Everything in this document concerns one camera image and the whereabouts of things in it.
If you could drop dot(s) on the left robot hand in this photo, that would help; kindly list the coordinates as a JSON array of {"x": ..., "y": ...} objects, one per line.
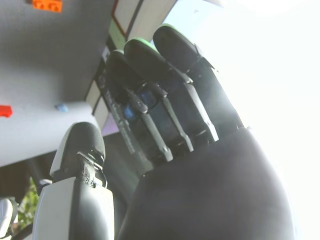
[{"x": 200, "y": 187}]

